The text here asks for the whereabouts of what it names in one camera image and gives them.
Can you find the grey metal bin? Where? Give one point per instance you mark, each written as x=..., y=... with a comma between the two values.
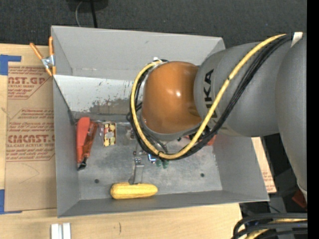
x=174, y=180

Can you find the small colourful printed box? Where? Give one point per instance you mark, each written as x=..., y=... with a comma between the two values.
x=109, y=134

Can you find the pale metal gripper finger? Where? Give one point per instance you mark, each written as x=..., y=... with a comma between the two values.
x=139, y=173

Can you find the yellow corn cob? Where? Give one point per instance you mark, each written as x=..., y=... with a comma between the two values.
x=133, y=191

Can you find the brown cardboard board, red print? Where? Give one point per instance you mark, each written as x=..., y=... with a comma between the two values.
x=30, y=180

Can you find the orange-red block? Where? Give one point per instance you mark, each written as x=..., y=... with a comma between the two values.
x=211, y=140

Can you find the orange-red foil packet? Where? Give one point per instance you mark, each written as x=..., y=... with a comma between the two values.
x=83, y=138

